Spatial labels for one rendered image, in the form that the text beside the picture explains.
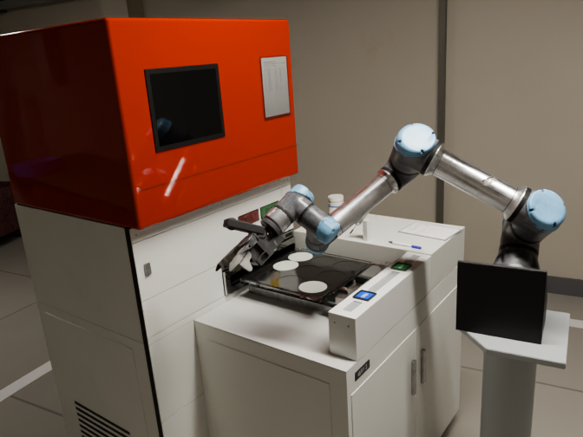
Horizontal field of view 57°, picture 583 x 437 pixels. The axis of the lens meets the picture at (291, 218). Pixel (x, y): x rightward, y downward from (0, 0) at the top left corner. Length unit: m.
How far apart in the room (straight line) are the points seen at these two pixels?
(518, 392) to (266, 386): 0.79
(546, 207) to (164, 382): 1.33
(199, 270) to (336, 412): 0.67
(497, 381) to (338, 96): 2.74
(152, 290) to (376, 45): 2.72
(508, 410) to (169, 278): 1.17
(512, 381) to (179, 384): 1.10
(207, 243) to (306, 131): 2.49
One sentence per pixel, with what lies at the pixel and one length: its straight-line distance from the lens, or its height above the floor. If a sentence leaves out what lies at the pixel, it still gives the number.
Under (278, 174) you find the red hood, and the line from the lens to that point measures 2.10.
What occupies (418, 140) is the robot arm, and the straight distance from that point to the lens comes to 1.67.
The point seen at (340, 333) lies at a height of 0.90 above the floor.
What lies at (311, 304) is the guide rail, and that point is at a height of 0.84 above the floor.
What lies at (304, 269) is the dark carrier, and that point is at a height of 0.90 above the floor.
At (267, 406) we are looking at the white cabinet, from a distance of 1.87.
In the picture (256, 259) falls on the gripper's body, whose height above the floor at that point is 1.14.
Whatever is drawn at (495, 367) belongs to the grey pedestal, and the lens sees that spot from 1.86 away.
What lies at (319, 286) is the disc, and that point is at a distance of 1.91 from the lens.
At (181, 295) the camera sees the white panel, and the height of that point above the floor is 0.93.
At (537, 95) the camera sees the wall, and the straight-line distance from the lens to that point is 3.80.
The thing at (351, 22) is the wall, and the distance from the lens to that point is 4.07.
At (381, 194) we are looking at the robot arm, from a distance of 1.75.
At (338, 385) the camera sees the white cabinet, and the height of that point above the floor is 0.77.
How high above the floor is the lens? 1.69
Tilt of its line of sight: 17 degrees down
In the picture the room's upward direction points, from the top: 4 degrees counter-clockwise
